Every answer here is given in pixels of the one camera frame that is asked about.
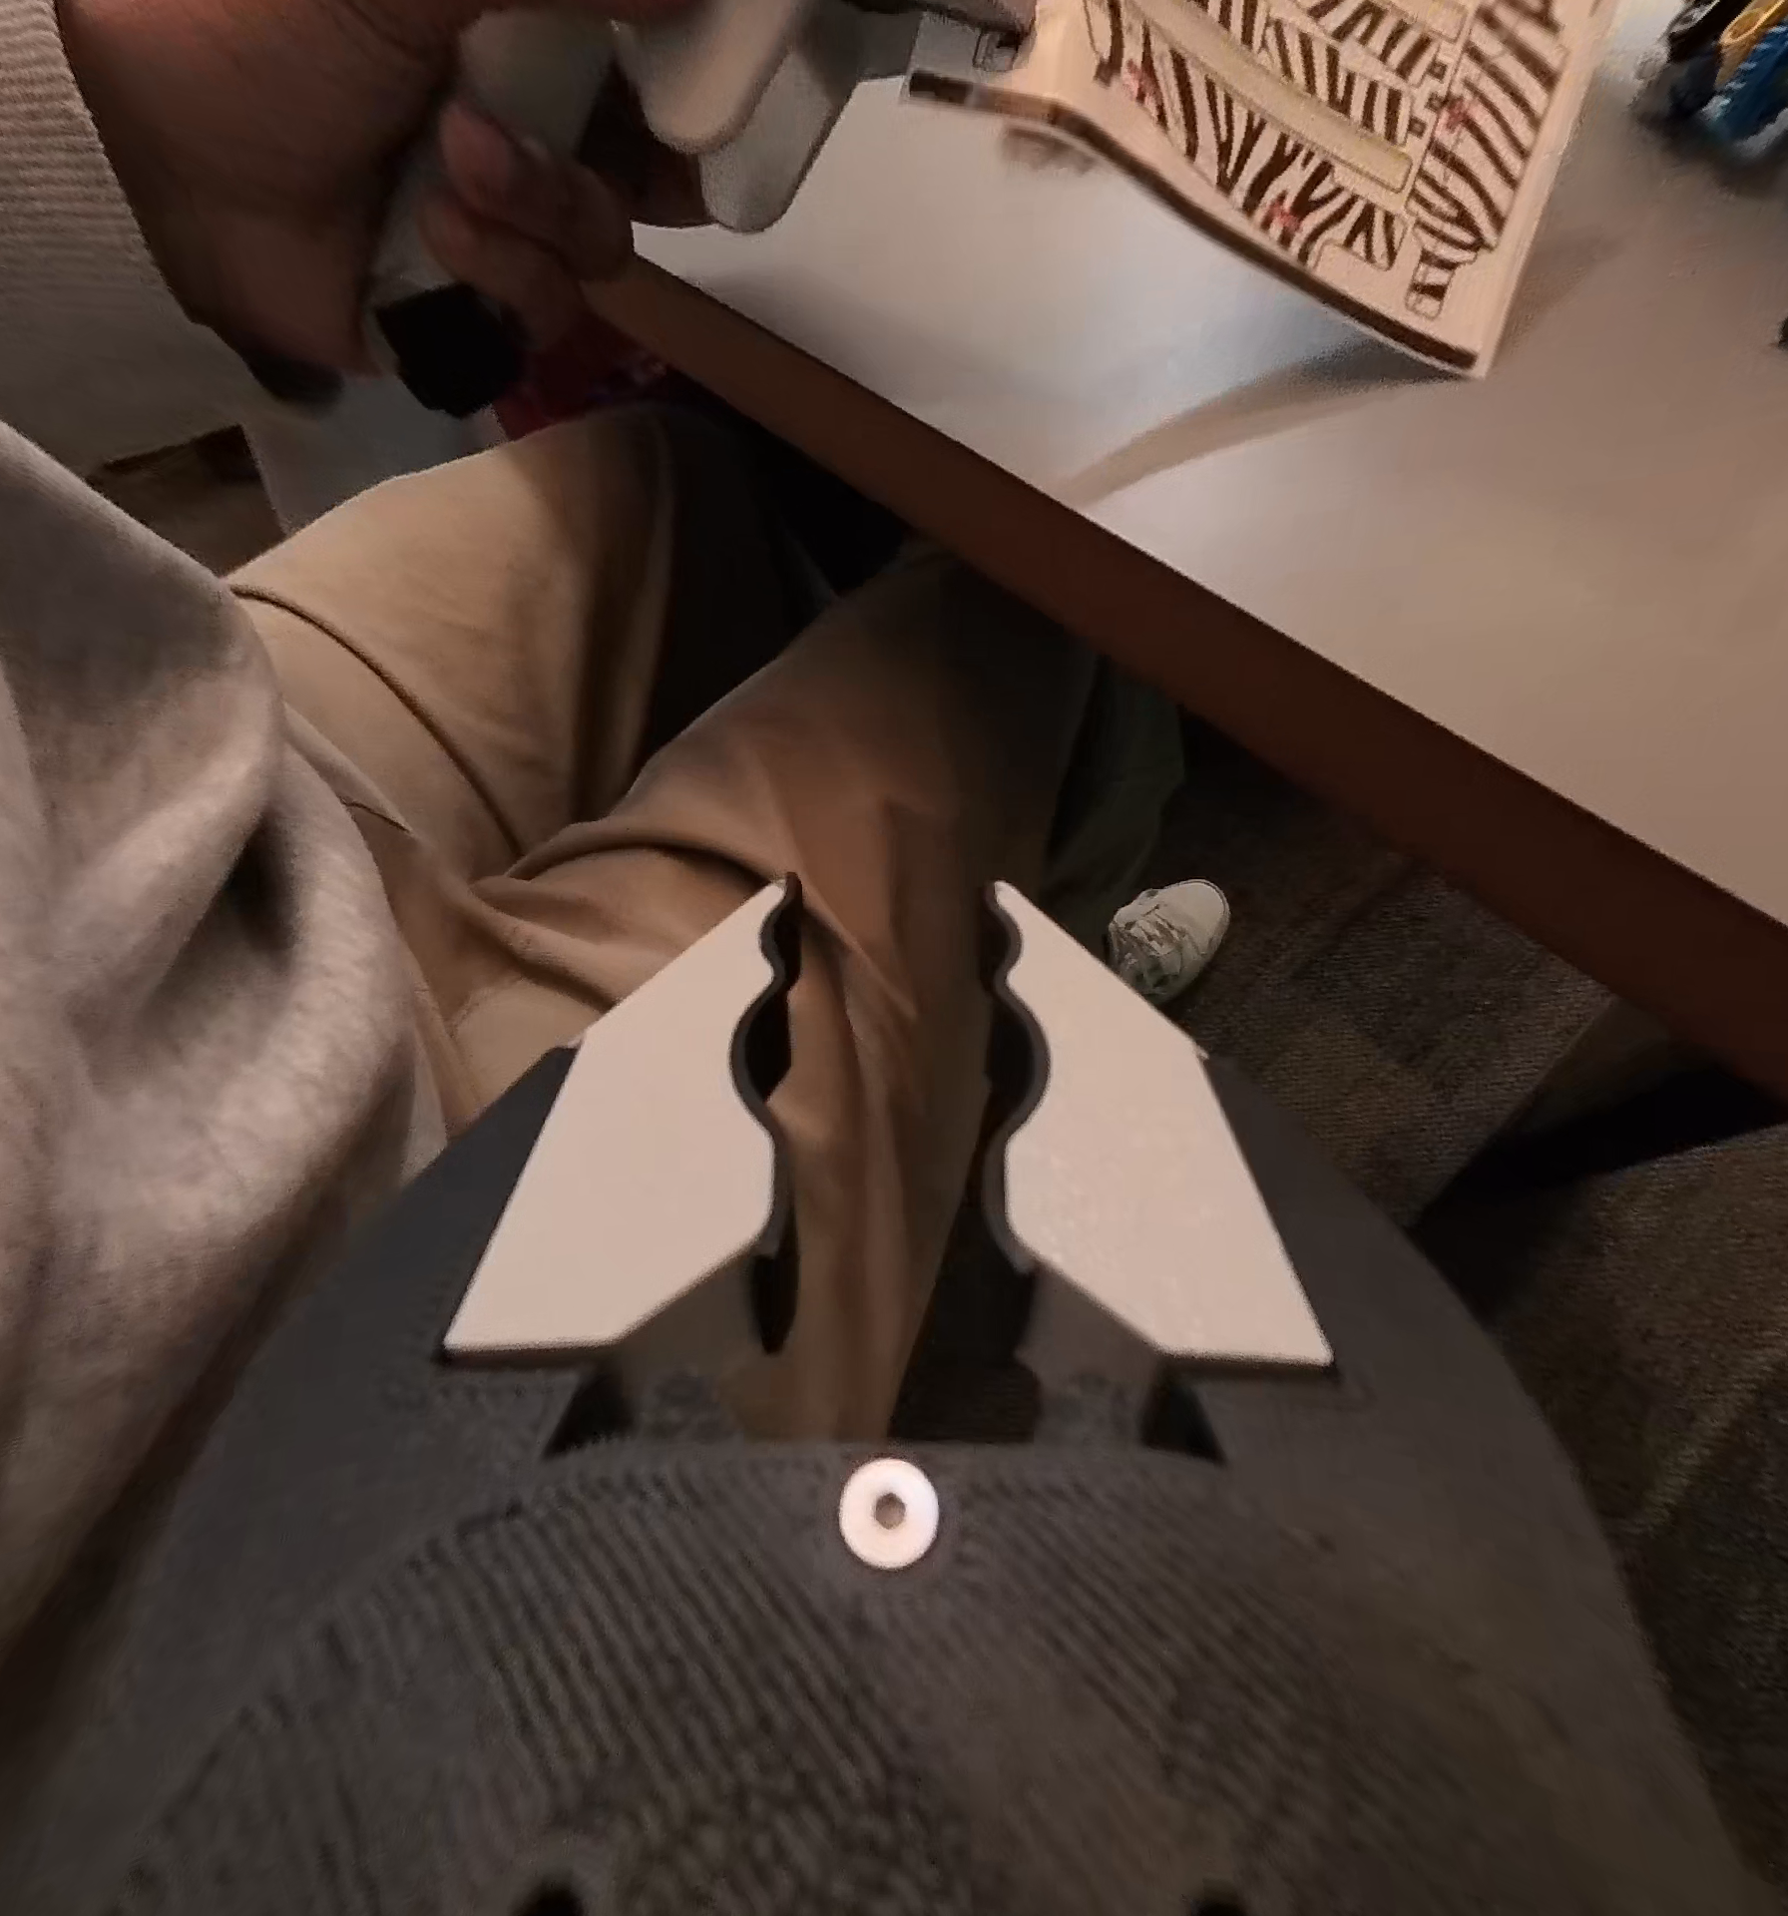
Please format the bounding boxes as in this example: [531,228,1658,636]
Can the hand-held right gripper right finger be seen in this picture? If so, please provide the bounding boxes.
[980,879,1339,1374]

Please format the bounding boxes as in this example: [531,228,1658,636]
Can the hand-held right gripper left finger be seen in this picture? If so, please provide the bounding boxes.
[444,873,810,1373]

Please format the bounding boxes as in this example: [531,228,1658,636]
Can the lego helicopter model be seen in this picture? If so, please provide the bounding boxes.
[1634,0,1788,350]

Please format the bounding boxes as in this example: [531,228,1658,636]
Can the person's left forearm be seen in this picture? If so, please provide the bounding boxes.
[0,0,305,497]

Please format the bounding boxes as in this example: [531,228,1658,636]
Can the person's left hand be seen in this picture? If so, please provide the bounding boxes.
[62,0,638,411]

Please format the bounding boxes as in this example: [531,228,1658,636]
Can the person's white shoe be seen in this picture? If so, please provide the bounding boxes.
[1105,877,1235,1005]

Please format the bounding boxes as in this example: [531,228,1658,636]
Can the person's tan pants legs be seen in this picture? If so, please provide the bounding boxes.
[226,403,1189,1442]

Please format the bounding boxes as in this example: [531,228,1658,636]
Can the person's grey sweatshirt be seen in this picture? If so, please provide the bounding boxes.
[0,382,466,1694]

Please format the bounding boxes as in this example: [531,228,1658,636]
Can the zebra print sheet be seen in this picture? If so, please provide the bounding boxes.
[907,0,1617,378]

